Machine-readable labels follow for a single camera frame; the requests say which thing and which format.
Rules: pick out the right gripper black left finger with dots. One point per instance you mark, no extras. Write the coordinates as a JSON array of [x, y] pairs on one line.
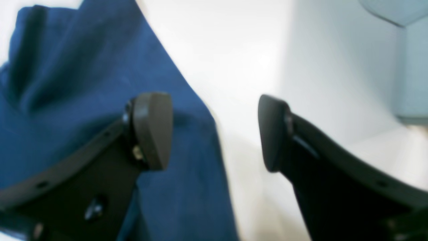
[[86, 196]]

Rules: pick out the dark blue T-shirt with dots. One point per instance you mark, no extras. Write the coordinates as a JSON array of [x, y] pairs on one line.
[[69, 75]]

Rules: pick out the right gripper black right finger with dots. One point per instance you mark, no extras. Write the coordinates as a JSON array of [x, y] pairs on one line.
[[340, 197]]

